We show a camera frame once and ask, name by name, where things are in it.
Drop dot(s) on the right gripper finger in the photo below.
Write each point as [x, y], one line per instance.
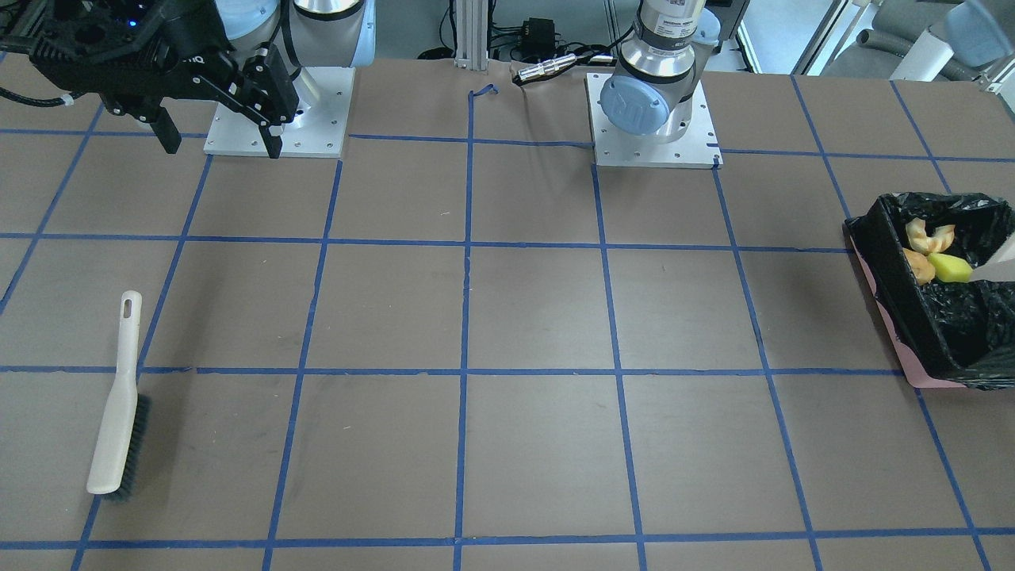
[163, 126]
[271, 128]

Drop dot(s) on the aluminium frame post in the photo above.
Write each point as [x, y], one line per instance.
[471, 34]

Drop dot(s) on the yellow green sponge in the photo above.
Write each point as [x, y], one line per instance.
[950, 268]

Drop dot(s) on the brown potato toy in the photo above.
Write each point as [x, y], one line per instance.
[922, 269]

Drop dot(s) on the beige hand brush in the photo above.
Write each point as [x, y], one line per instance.
[116, 456]

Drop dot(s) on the silver cable connector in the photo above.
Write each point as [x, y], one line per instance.
[544, 70]

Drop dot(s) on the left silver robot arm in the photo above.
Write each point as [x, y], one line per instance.
[660, 65]

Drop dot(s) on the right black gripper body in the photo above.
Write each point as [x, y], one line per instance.
[188, 41]

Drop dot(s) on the croissant toy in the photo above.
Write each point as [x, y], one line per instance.
[924, 242]

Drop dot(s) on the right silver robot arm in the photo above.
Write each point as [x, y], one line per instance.
[322, 44]

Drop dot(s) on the bin with black bag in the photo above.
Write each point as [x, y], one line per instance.
[946, 335]

